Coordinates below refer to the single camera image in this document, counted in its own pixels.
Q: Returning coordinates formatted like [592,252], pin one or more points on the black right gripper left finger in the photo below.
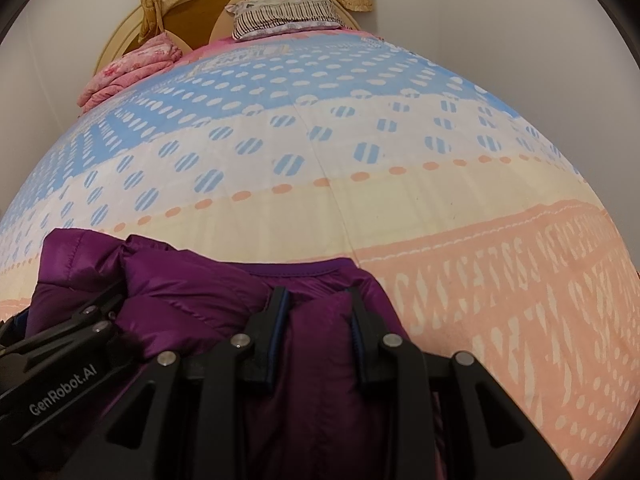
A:
[188,417]

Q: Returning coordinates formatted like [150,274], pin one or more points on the purple puffer jacket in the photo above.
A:
[315,426]

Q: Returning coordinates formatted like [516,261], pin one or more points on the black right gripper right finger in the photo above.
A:
[440,417]

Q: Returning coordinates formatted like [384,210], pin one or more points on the striped floral pillow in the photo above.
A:
[254,19]

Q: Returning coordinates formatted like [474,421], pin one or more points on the pink folded blanket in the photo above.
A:
[156,55]

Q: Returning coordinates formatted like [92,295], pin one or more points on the pastel patterned bed cover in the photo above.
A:
[316,145]

